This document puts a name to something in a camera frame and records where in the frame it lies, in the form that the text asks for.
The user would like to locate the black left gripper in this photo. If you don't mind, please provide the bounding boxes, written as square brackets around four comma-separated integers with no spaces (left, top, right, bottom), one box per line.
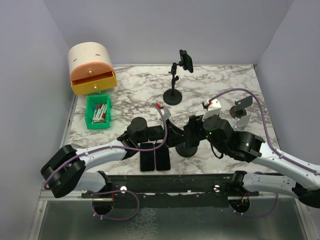
[136,118,189,148]

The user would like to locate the short black phone stand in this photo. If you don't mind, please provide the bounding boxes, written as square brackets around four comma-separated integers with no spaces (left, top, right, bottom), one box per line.
[175,142,198,158]

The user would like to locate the black phone with pink edge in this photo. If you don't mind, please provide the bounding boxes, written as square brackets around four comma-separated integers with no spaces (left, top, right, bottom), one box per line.
[155,145,171,171]

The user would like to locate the black phone with white edge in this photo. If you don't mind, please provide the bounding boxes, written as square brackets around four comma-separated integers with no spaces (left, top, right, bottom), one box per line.
[140,143,155,172]

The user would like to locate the tall black phone stand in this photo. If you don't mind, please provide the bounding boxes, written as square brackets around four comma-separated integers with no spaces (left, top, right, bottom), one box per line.
[163,49,187,106]

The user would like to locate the silver folding phone stand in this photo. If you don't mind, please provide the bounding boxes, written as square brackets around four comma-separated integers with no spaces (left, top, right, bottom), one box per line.
[232,114,251,131]

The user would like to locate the brown round base phone stand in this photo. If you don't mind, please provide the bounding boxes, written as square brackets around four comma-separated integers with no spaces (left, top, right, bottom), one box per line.
[229,96,253,119]

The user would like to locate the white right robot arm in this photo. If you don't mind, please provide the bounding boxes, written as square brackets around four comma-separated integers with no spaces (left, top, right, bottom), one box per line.
[183,115,320,208]

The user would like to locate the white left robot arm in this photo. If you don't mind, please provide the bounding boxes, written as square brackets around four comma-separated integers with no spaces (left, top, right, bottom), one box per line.
[40,117,187,198]

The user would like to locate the markers in green bin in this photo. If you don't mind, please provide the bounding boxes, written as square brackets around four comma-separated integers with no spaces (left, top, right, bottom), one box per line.
[91,103,107,124]

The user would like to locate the green plastic bin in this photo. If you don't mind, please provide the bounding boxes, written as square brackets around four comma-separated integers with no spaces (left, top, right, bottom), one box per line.
[85,94,112,130]

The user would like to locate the beige and orange drawer box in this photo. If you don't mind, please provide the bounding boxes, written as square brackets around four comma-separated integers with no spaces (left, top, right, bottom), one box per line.
[68,42,118,96]

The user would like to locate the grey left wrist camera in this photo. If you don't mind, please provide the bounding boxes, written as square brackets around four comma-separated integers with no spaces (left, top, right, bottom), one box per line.
[157,106,171,126]

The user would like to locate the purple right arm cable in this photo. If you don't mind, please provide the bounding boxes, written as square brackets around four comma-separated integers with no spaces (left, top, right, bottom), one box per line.
[207,87,320,218]

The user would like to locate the black mounting rail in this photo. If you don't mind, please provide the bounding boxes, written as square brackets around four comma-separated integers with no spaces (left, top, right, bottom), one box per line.
[81,171,249,208]

